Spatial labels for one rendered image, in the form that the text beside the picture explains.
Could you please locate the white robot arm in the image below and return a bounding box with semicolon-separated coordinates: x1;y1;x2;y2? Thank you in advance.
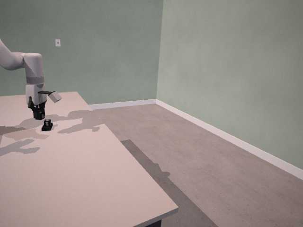
0;39;62;103

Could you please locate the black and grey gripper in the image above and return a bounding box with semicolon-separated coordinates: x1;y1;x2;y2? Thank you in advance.
26;82;47;119

